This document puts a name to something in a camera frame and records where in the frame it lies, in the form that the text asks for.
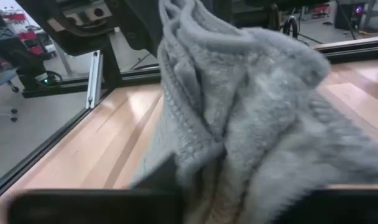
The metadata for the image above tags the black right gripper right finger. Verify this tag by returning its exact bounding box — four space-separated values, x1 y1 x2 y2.
270 185 378 224

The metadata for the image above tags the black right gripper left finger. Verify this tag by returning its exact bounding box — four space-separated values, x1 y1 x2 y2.
131 154 186 224

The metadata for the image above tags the grey microfiber towel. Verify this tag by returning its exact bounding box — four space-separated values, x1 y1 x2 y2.
129 0 378 224

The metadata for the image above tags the silver aluminium extrusion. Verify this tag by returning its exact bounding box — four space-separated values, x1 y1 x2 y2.
85 49 104 110

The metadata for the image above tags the office chair base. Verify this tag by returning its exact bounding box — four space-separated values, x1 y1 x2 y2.
0 71 22 123

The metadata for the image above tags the black device purple light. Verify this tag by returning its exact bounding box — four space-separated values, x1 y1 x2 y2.
333 0 378 31

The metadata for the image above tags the red white package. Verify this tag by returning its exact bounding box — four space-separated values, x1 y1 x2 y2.
0 6 57 60

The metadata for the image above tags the black coiled cable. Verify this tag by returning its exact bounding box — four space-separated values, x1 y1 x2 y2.
281 14 299 39

